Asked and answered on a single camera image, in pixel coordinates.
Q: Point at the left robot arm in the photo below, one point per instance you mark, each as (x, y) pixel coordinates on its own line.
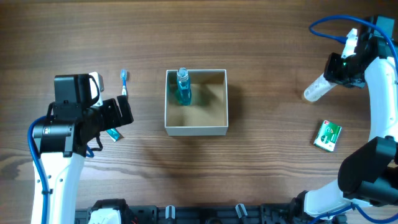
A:
(58, 141)

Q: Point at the teal toothpaste tube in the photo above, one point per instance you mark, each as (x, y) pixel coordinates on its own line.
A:
(114, 134)

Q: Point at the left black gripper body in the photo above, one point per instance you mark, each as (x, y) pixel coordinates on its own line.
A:
(109, 112)

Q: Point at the white hair conditioner tube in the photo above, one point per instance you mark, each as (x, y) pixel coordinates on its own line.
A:
(317, 89)

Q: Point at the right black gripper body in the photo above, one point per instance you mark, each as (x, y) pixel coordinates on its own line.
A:
(337, 70)

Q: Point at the green soap box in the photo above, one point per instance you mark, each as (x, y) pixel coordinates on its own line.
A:
(327, 136)

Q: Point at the blue white toothbrush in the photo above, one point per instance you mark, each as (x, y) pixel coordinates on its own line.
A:
(124, 75)

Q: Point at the white cardboard box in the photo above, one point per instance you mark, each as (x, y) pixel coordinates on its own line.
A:
(207, 115)

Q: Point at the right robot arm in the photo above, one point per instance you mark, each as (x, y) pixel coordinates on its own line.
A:
(365, 178)

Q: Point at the blue mouthwash bottle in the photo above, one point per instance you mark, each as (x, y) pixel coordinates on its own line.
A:
(184, 93)

